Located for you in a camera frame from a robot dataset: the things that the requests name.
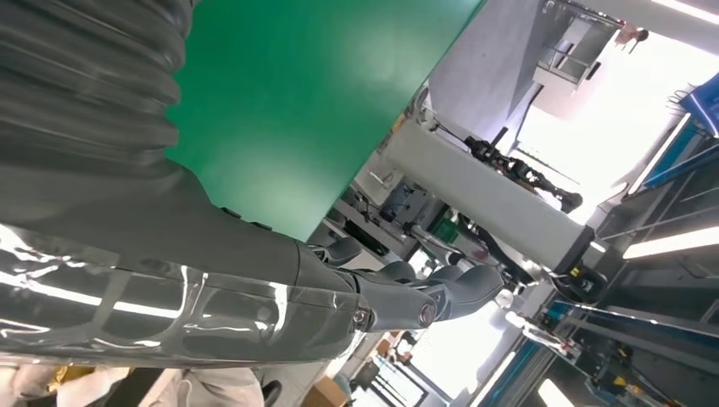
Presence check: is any large cardboard box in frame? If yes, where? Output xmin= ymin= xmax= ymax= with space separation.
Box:
xmin=302 ymin=376 xmax=350 ymax=407

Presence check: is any white cabinet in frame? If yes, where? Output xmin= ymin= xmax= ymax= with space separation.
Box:
xmin=532 ymin=0 xmax=620 ymax=86

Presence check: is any white robot column machine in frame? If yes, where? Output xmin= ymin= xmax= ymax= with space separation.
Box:
xmin=382 ymin=111 xmax=611 ymax=308

